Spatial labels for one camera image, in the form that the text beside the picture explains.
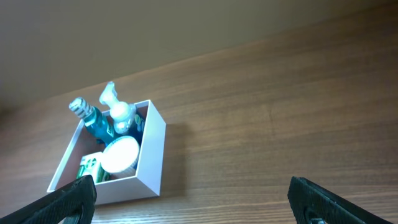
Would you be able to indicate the blue jar white lid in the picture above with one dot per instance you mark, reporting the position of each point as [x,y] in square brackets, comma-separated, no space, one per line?
[120,157]

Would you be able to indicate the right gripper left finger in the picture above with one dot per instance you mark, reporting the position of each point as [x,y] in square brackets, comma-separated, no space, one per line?
[72,203]

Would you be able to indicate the green soap box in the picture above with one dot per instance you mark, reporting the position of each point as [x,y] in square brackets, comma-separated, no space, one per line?
[91,165]

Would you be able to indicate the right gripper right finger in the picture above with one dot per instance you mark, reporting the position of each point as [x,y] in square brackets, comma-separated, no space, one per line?
[311,203]

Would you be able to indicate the blue mouthwash bottle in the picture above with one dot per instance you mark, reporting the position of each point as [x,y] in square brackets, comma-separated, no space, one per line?
[95,122]

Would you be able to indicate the white box pink interior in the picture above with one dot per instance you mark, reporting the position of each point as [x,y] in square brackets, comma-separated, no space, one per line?
[145,183]

